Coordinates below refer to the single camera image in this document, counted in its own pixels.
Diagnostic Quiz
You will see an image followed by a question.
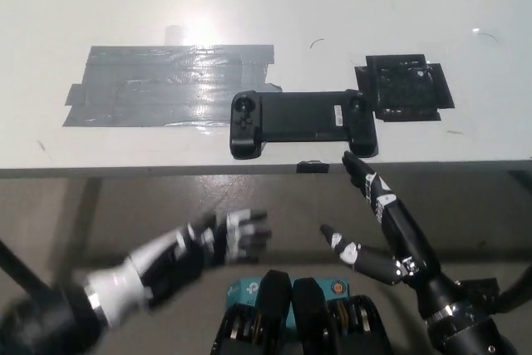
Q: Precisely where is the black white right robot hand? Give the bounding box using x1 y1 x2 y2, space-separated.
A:
318 150 458 321

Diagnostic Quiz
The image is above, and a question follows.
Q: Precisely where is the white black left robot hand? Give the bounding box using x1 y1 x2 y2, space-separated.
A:
85 209 273 329

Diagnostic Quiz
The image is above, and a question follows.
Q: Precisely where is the black game controller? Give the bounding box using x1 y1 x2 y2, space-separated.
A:
229 89 378 161

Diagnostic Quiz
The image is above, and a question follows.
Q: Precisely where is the black desk leg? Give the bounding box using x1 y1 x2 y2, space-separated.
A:
0 239 53 302
494 263 532 314

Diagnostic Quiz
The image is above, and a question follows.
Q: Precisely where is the black robot torso teal top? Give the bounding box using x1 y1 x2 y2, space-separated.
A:
211 269 392 355

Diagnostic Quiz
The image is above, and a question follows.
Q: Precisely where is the square black tape patch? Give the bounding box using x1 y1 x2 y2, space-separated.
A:
353 53 456 123

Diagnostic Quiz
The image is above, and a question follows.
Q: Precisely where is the grey duct tape patch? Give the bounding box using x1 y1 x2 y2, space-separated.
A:
62 43 283 128

